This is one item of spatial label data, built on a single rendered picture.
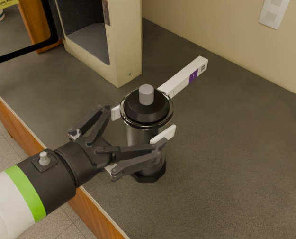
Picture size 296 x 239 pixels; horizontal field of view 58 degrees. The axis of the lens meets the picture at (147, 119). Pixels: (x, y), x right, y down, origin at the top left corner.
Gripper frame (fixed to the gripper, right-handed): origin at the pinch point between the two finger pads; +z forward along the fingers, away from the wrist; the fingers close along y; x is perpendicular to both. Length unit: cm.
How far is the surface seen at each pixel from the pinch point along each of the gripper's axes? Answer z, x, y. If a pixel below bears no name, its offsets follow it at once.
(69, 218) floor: 1, 113, 48
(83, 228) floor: 3, 113, 38
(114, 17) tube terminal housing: 14.7, -8.8, 28.4
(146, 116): -3.9, -4.9, -2.7
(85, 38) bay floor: 20, 8, 51
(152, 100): -0.9, -6.4, -1.3
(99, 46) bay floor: 20.6, 7.6, 42.8
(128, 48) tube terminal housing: 20.6, 1.9, 28.3
